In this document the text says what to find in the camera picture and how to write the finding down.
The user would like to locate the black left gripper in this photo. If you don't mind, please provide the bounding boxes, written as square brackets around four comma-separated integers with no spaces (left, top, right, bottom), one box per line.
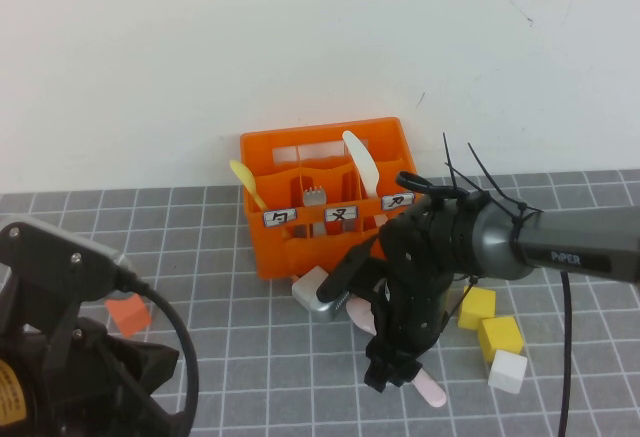
[0,276,194,437]

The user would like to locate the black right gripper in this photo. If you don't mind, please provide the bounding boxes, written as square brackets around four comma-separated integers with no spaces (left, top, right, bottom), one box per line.
[363,200,475,394]

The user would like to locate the pink plastic spoon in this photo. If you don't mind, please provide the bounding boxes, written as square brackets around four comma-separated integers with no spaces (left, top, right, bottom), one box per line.
[346,299,448,410]

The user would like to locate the cream plastic knife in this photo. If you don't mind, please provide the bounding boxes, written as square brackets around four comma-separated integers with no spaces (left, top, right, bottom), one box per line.
[342,130,389,231]

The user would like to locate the orange plastic cutlery holder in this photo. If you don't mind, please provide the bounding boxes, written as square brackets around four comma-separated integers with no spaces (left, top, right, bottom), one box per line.
[239,116,425,282]

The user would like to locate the orange cube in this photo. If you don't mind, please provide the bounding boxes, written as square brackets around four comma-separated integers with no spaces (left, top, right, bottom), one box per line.
[105,292,152,338]

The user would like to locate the yellow cube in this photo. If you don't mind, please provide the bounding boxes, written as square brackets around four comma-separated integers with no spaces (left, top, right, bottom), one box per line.
[457,285,498,332]
[477,315,526,364]

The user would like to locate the white cube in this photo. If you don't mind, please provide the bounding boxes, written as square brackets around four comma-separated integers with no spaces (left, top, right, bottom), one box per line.
[487,349,529,394]

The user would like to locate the white usb charger block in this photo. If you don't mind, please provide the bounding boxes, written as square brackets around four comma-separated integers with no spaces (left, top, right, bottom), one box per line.
[292,265,352,324]

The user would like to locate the metal fork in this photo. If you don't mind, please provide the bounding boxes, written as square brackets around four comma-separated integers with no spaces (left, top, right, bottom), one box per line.
[302,186,328,237]

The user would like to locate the black zip tie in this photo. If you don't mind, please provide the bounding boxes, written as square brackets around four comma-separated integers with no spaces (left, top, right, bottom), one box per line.
[467,142,545,229]
[441,131,467,199]

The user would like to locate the yellow plastic spoon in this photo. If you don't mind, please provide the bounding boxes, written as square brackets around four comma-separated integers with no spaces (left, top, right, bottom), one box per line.
[229,158,291,239]

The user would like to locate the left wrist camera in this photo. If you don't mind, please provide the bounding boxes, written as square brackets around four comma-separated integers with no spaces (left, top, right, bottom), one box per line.
[0,214,137,304]

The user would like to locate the black right camera cable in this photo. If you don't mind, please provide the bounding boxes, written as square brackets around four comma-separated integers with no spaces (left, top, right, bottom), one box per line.
[556,269,575,437]

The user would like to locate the black right arm cable loop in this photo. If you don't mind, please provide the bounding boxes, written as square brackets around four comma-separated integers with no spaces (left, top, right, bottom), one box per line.
[395,170,454,199]

